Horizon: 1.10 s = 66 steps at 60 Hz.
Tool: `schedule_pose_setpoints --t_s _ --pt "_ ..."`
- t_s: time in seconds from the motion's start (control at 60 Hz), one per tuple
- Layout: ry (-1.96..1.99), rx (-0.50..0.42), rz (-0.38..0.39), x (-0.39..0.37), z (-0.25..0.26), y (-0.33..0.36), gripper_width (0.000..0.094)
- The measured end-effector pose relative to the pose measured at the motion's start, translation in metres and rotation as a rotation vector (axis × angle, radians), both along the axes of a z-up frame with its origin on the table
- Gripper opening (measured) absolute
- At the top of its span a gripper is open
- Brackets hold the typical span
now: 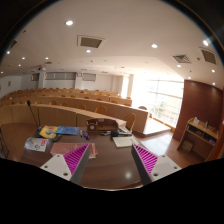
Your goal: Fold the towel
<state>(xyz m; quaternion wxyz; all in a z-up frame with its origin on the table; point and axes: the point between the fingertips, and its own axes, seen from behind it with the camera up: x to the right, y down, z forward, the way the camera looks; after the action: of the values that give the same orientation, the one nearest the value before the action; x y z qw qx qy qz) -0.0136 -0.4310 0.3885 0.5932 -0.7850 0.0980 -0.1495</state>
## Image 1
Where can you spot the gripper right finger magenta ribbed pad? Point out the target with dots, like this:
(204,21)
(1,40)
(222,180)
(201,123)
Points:
(150,166)

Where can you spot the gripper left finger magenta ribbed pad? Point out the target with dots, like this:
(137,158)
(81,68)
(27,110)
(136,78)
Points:
(69,166)

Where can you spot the blue book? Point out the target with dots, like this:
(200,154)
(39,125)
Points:
(68,130)

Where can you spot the white notebook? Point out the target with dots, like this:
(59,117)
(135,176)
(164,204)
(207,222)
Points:
(121,142)

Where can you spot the yellow book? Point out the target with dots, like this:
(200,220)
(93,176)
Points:
(48,132)

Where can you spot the black gooseneck microphone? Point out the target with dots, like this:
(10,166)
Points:
(38,128)

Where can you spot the wooden chair near desk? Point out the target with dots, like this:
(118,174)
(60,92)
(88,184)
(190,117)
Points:
(130,120)

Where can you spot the wooden desktop organizer box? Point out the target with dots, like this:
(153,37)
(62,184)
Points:
(101,125)

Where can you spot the wooden side cabinet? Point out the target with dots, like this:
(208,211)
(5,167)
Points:
(199,138)

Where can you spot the front long wooden desk row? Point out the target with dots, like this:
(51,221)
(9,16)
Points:
(50,115)

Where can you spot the large bright window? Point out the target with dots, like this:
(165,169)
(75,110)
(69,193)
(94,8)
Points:
(162,98)

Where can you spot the ceiling air vent centre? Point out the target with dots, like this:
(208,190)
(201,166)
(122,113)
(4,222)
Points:
(87,41)

